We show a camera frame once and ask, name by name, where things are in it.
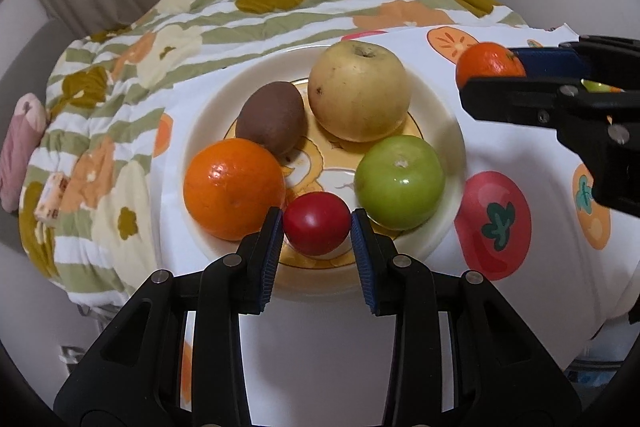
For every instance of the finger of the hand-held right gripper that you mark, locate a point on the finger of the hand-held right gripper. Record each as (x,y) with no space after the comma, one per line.
(545,62)
(515,99)

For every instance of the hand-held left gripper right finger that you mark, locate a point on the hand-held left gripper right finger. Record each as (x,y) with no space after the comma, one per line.
(362,254)

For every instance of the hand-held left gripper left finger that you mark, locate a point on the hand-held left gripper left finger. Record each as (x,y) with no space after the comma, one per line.
(270,254)

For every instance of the small tangerine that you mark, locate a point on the small tangerine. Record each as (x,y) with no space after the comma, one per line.
(487,62)

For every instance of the small red tomato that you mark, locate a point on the small red tomato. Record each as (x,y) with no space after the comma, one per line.
(316,223)

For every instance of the large orange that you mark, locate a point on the large orange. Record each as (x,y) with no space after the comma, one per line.
(232,189)

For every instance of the green apple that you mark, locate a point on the green apple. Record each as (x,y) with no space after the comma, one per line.
(400,182)
(597,85)

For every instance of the cream plate with duck print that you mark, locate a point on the cream plate with duck print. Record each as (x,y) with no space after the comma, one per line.
(450,157)

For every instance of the brown kiwi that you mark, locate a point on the brown kiwi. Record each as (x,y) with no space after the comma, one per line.
(270,117)

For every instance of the yellow apple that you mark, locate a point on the yellow apple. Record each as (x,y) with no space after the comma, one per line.
(357,92)

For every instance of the white fruit-print cloth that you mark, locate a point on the white fruit-print cloth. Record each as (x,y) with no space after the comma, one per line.
(500,147)

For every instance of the small yellow packet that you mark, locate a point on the small yellow packet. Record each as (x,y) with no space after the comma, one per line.
(52,198)

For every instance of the striped floral blanket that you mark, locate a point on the striped floral blanket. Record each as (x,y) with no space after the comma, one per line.
(225,22)

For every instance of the pink plush toy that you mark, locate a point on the pink plush toy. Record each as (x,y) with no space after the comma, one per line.
(20,152)

